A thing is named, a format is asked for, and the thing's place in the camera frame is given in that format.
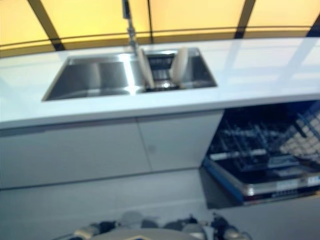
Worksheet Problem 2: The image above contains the dishwasher lower rack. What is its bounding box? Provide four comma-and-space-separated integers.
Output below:
209, 104, 320, 173

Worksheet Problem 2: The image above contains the open dishwasher door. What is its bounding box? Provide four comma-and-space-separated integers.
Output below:
201, 152, 320, 206

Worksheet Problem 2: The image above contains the white cabinet door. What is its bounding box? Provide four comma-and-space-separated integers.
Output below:
136, 111, 224, 172
0, 117, 152, 190

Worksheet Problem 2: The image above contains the black dish drying rack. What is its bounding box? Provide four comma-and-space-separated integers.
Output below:
144, 52, 181, 90

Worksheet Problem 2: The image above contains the beige plate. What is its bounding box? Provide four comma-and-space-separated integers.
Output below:
169, 46, 190, 88
137, 47, 155, 88

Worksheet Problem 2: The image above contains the stainless steel double sink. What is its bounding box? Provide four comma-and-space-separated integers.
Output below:
41, 47, 218, 102

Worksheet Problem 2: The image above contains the chrome kitchen faucet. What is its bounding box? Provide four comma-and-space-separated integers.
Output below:
121, 0, 140, 55

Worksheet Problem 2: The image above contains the yellow window with dark frame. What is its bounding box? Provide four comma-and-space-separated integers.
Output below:
0, 0, 320, 59

